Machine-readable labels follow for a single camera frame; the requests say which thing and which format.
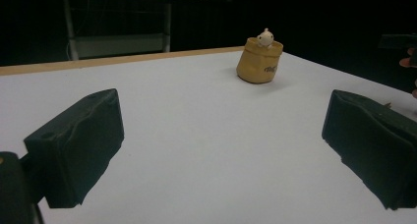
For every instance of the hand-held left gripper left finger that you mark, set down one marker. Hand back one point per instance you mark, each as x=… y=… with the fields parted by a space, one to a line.
x=75 y=148

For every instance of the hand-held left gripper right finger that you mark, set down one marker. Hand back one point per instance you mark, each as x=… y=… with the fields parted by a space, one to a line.
x=373 y=145

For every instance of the tan ceramic pot with bear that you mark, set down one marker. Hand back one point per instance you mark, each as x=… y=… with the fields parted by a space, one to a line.
x=259 y=65

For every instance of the desk with metal legs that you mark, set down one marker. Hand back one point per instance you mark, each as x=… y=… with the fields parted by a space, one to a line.
x=118 y=45

